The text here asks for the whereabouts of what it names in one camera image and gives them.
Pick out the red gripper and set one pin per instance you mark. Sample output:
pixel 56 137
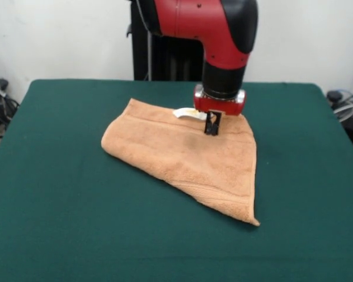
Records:
pixel 220 107

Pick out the tan terry towel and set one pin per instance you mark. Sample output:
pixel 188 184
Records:
pixel 194 164

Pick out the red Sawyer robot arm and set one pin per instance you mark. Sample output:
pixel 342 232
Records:
pixel 211 35

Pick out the dark green table cloth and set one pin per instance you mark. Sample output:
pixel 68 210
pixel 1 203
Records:
pixel 61 205

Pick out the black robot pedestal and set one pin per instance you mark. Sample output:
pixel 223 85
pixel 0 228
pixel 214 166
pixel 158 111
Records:
pixel 141 58

